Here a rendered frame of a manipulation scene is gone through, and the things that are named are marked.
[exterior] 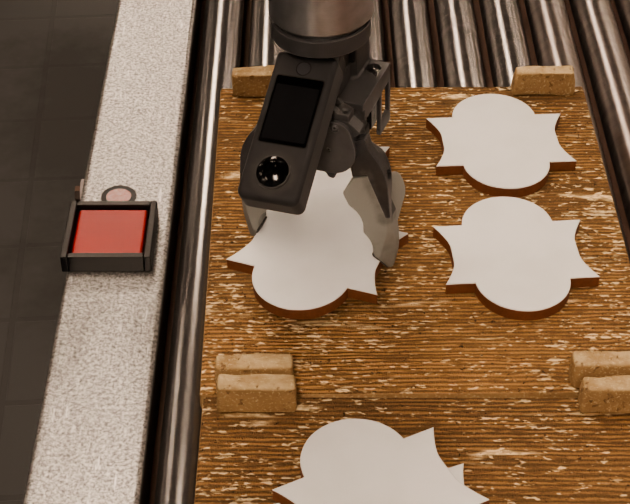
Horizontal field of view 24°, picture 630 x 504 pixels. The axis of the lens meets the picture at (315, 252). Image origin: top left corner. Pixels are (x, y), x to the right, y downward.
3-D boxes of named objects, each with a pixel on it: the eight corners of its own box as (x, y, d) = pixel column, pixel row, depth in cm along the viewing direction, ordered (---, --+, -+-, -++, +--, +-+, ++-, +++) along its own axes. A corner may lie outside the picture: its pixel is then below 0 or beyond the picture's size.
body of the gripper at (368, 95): (394, 127, 114) (394, -9, 106) (355, 190, 108) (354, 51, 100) (303, 109, 116) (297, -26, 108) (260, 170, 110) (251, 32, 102)
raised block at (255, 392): (216, 414, 108) (214, 388, 106) (217, 396, 109) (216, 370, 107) (296, 415, 108) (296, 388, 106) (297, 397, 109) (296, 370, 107)
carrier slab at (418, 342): (200, 409, 110) (199, 395, 109) (221, 101, 141) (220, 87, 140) (662, 406, 110) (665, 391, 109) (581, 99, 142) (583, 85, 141)
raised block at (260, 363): (214, 394, 109) (212, 368, 107) (215, 376, 111) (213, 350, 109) (293, 393, 109) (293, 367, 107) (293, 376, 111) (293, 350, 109)
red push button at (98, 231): (72, 266, 123) (70, 253, 123) (80, 221, 128) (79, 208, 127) (143, 265, 124) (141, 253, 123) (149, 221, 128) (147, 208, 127)
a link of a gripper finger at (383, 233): (440, 223, 116) (391, 129, 112) (417, 269, 112) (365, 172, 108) (407, 230, 118) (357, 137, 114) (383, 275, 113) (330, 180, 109)
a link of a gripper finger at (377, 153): (412, 204, 110) (362, 108, 106) (406, 216, 109) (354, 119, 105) (360, 215, 112) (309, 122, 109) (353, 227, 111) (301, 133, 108)
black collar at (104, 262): (61, 272, 123) (59, 256, 122) (72, 215, 129) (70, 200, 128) (151, 272, 123) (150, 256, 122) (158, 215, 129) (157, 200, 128)
